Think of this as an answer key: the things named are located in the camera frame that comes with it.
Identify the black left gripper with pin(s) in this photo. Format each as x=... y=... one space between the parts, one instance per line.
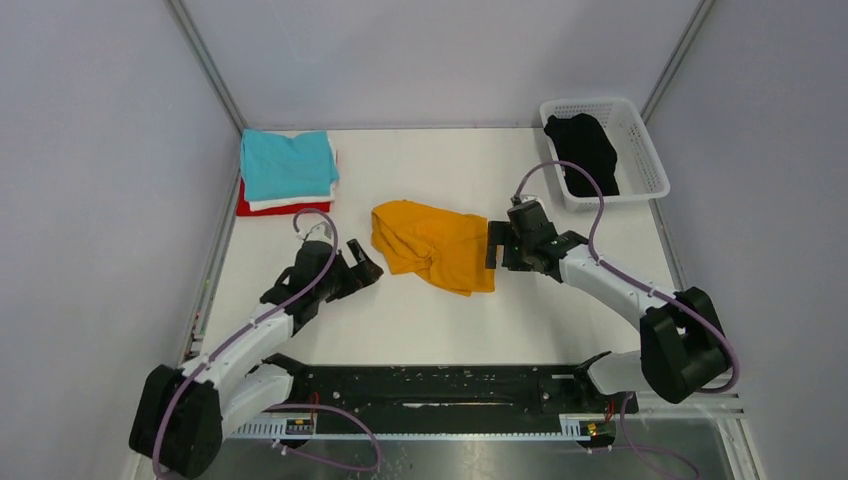
x=362 y=275

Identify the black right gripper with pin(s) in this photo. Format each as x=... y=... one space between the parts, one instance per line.
x=501 y=232

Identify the orange t-shirt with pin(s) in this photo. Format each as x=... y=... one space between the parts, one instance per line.
x=444 y=248

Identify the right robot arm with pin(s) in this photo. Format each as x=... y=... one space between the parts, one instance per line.
x=682 y=346

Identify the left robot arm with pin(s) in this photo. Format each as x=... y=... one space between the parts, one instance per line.
x=186 y=412

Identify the white folded t-shirt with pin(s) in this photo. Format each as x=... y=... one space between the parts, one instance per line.
x=291 y=199

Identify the teal folded t-shirt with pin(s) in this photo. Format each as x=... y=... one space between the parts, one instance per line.
x=262 y=145

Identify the red folded t-shirt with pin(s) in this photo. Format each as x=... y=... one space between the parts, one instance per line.
x=243 y=208

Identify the black t-shirt in basket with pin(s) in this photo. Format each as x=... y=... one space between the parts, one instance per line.
x=581 y=140

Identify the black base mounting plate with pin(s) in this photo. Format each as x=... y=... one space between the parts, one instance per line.
x=364 y=391

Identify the white plastic laundry basket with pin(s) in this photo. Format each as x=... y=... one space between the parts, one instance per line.
x=639 y=172

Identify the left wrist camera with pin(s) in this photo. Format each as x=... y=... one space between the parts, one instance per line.
x=322 y=231

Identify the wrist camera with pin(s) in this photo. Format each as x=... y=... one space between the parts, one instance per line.
x=322 y=231
x=525 y=198

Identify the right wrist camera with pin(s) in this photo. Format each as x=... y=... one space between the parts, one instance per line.
x=525 y=198

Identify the white slotted cable duct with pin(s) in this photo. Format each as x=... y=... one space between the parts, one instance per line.
x=417 y=426

